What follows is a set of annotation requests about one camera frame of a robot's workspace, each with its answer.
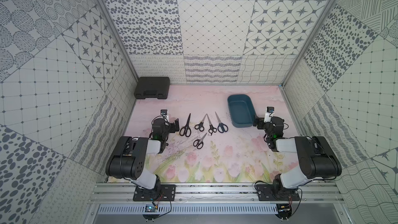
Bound large all-black scissors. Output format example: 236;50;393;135
179;114;192;138

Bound small black-handled scissors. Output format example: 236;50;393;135
194;114;207;132

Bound thin black hair scissors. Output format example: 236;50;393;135
206;115;217;135

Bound blue-handled scissors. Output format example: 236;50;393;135
215;112;229;133

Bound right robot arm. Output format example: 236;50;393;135
253;116;342;195

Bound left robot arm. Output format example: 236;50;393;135
105;116;180;193

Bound teal plastic storage box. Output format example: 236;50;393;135
227;94;256;128

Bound black plastic tool case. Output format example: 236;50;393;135
134;77;171;100

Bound left controller board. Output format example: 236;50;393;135
143;204;160;221

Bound controller board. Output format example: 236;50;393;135
143;204;160;221
275;204;292;221

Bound right controller board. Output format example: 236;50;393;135
275;204;292;221

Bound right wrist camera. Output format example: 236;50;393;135
264;106;275;122

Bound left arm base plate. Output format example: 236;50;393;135
133;184;176;202

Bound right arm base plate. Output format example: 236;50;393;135
255;184;301;202

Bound aluminium rail frame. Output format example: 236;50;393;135
88;182;344;204

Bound white slotted cable duct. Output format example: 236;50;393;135
97;203;277;215

